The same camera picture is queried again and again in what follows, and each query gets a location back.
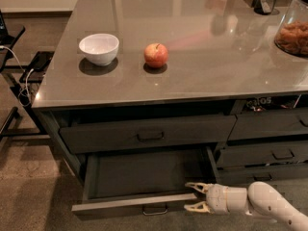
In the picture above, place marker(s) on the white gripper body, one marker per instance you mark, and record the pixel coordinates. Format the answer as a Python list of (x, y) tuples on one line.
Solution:
[(217, 198)]

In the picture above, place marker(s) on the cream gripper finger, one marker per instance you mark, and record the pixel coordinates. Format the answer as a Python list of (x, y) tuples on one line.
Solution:
[(200, 207), (198, 186)]

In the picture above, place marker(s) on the snack bag in drawer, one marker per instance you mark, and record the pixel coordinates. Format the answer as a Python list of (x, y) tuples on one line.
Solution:
[(259, 104)]

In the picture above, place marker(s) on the red apple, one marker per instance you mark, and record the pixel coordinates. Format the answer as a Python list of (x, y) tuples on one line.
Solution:
[(155, 55)]

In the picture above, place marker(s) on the white ceramic bowl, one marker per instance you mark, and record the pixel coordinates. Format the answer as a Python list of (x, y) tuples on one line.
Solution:
[(99, 49)]

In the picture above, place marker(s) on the glass jar with snacks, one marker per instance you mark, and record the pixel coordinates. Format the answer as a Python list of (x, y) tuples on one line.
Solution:
[(292, 35)]

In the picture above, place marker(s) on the black side stand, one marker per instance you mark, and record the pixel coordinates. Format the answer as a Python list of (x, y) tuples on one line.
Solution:
[(19, 78)]

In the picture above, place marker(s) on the black smartphone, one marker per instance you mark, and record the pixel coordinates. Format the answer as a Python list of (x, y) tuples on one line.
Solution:
[(41, 60)]

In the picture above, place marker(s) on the dark cabinet frame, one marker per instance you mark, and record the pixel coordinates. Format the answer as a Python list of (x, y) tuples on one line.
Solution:
[(61, 113)]

